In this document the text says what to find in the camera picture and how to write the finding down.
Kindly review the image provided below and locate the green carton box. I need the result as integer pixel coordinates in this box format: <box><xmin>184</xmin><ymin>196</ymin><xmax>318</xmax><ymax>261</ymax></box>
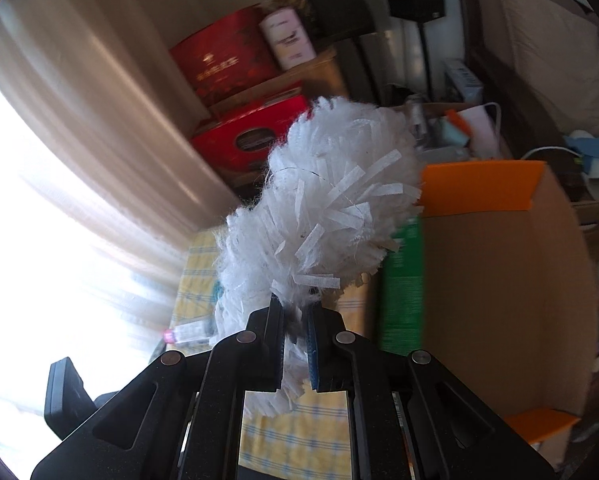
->
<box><xmin>379</xmin><ymin>217</ymin><xmax>425</xmax><ymax>356</ymax></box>

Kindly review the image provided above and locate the yellow plaid bedsheet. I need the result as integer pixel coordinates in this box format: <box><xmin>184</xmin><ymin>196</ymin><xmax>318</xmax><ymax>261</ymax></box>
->
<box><xmin>170</xmin><ymin>227</ymin><xmax>370</xmax><ymax>480</ymax></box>

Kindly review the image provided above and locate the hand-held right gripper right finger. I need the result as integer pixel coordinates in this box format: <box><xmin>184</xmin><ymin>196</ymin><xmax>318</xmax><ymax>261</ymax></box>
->
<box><xmin>305</xmin><ymin>304</ymin><xmax>556</xmax><ymax>480</ymax></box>

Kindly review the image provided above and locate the brown cardboard box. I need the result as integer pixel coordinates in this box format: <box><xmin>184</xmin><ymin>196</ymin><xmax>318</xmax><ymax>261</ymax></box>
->
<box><xmin>210</xmin><ymin>50</ymin><xmax>350</xmax><ymax>116</ymax></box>

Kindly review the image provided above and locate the beige sofa cushion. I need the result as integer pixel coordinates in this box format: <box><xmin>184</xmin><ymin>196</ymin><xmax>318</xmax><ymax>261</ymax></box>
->
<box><xmin>477</xmin><ymin>0</ymin><xmax>599</xmax><ymax>137</ymax></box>

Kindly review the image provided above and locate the white canister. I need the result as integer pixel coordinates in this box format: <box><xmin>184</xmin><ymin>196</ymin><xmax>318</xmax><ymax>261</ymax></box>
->
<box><xmin>258</xmin><ymin>7</ymin><xmax>316</xmax><ymax>71</ymax></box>

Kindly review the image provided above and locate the beige curtain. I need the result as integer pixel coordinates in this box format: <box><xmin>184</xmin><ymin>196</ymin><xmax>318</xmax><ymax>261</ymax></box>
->
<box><xmin>0</xmin><ymin>0</ymin><xmax>260</xmax><ymax>411</ymax></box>

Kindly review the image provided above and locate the white appliance box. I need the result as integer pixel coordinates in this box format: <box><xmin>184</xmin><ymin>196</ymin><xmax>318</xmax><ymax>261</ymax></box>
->
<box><xmin>444</xmin><ymin>57</ymin><xmax>483</xmax><ymax>104</ymax></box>

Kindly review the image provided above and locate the orange-flapped cardboard box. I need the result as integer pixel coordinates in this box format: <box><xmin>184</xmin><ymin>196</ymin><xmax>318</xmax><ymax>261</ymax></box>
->
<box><xmin>374</xmin><ymin>160</ymin><xmax>599</xmax><ymax>461</ymax></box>

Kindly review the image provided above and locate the black speaker stand pole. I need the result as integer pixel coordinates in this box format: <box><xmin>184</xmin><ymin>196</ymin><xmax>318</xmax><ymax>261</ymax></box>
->
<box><xmin>418</xmin><ymin>19</ymin><xmax>436</xmax><ymax>103</ymax></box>

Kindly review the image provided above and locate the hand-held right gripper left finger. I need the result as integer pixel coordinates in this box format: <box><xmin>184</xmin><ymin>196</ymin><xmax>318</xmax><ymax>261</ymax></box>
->
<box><xmin>30</xmin><ymin>294</ymin><xmax>286</xmax><ymax>480</ymax></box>

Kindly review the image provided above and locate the dark red gift box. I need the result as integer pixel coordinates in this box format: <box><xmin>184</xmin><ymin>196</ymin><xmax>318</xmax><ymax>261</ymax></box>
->
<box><xmin>170</xmin><ymin>7</ymin><xmax>280</xmax><ymax>106</ymax></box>

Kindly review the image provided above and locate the pink paper bag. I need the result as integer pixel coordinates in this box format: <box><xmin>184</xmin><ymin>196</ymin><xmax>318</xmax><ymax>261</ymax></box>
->
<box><xmin>449</xmin><ymin>106</ymin><xmax>501</xmax><ymax>159</ymax></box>

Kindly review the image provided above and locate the small pink-capped tube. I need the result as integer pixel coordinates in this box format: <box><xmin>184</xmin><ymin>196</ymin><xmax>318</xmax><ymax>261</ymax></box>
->
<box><xmin>162</xmin><ymin>322</ymin><xmax>214</xmax><ymax>345</ymax></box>

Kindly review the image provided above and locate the white fluffy duster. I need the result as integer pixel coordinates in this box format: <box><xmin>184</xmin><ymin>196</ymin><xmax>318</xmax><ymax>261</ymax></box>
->
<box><xmin>214</xmin><ymin>95</ymin><xmax>423</xmax><ymax>418</ymax></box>

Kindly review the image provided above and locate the red chocolate gift bag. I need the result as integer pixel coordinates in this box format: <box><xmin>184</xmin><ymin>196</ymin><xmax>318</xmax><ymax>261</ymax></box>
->
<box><xmin>190</xmin><ymin>95</ymin><xmax>313</xmax><ymax>186</ymax></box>

